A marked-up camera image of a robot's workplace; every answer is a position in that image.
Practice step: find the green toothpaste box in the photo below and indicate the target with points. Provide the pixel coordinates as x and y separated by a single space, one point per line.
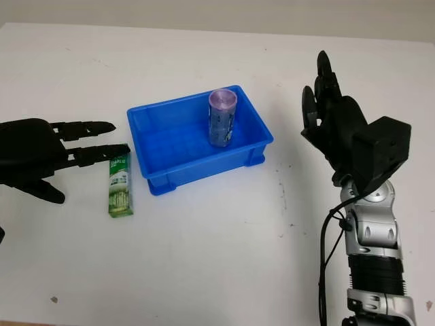
120 190

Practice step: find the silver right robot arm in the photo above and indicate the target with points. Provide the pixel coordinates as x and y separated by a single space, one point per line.
374 231

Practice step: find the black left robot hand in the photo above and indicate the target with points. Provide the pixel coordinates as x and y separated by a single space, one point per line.
27 149

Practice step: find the purple drink can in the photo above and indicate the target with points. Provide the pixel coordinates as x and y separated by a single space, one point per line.
221 119

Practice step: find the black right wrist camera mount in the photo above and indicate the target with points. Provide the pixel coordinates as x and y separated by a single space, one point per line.
384 149

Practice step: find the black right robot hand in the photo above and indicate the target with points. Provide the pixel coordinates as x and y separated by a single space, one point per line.
336 129

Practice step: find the blue plastic tray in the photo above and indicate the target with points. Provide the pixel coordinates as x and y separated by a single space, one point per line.
170 153

